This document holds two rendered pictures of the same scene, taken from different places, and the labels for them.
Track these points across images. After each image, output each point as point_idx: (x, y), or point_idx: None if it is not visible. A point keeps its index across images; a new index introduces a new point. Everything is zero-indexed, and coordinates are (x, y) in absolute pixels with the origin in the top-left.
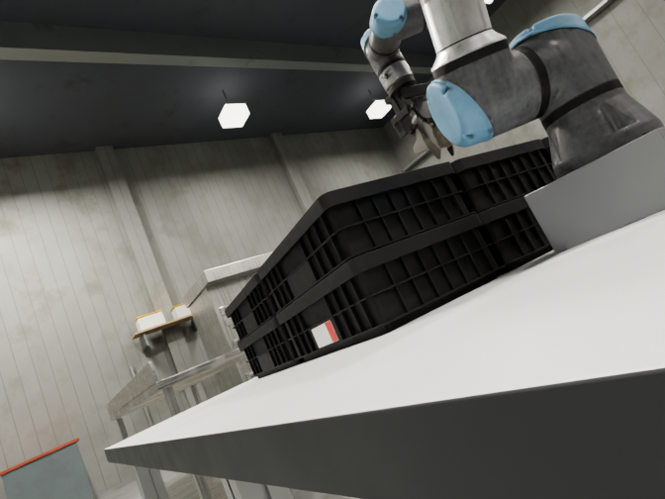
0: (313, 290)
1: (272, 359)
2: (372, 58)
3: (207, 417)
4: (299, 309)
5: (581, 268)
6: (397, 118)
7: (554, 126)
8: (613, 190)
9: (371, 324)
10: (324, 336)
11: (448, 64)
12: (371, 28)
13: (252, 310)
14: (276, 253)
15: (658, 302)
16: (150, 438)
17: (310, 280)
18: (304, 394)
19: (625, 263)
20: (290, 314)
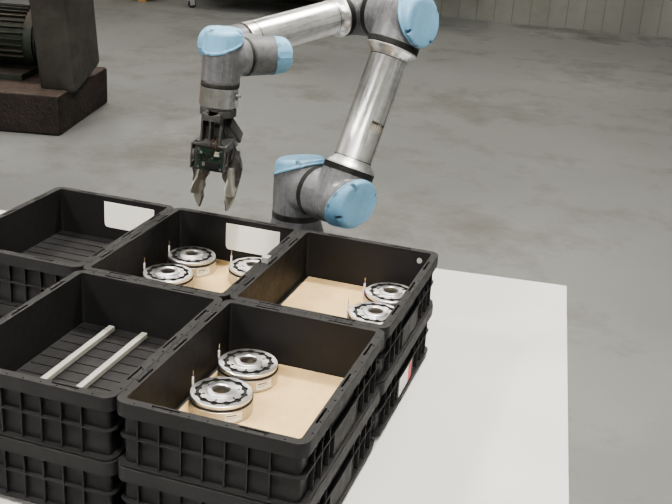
0: (416, 333)
1: (351, 469)
2: (240, 67)
3: (533, 405)
4: (403, 359)
5: (468, 299)
6: (228, 148)
7: (315, 224)
8: None
9: (423, 350)
10: (404, 379)
11: (373, 177)
12: (280, 57)
13: (358, 396)
14: (410, 300)
15: (542, 293)
16: (556, 465)
17: (414, 325)
18: (542, 336)
19: (493, 294)
20: (396, 370)
